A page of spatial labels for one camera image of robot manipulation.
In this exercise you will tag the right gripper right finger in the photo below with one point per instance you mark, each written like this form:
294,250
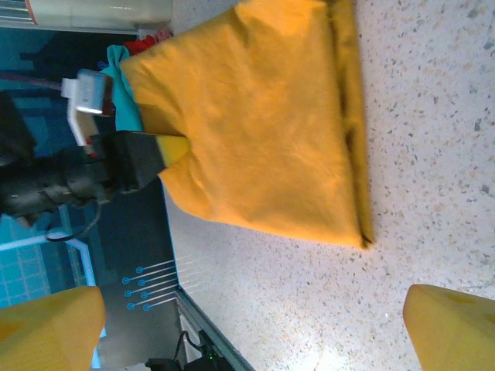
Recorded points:
452,332

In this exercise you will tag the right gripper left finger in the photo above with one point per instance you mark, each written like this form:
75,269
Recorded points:
46,332

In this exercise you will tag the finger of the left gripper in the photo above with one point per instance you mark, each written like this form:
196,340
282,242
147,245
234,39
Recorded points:
135,158

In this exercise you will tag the yellow printed t-shirt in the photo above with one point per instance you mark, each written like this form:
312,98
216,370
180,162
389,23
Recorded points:
263,127

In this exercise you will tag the teal folded t-shirt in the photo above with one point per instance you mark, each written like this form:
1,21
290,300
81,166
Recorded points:
125,104

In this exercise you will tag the red folded t-shirt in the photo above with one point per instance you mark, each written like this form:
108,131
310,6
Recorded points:
145,43

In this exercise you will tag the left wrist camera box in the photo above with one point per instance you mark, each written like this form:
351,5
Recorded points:
89,92

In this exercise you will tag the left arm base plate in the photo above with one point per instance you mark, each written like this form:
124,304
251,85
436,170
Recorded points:
193,355

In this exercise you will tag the aluminium frame rail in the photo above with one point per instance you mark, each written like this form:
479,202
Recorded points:
209,328

